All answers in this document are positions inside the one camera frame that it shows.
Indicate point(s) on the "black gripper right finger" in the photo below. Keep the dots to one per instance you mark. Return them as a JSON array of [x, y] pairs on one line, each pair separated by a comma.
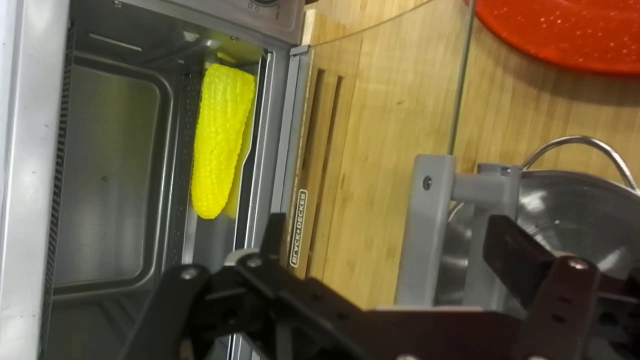
[[566, 313]]

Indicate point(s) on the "red plate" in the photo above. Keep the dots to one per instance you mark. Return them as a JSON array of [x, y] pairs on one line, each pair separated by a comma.
[[566, 33]]

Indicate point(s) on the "small steel pot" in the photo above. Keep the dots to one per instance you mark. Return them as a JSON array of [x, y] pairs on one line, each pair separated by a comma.
[[572, 212]]

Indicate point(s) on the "silver toaster oven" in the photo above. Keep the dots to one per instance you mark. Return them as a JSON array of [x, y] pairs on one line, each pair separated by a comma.
[[107, 167]]

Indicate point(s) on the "yellow corn toy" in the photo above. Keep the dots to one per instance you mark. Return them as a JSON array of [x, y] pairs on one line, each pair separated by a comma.
[[220, 141]]

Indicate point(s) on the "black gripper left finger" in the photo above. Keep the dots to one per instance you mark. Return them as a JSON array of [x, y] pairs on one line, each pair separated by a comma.
[[220, 313]]

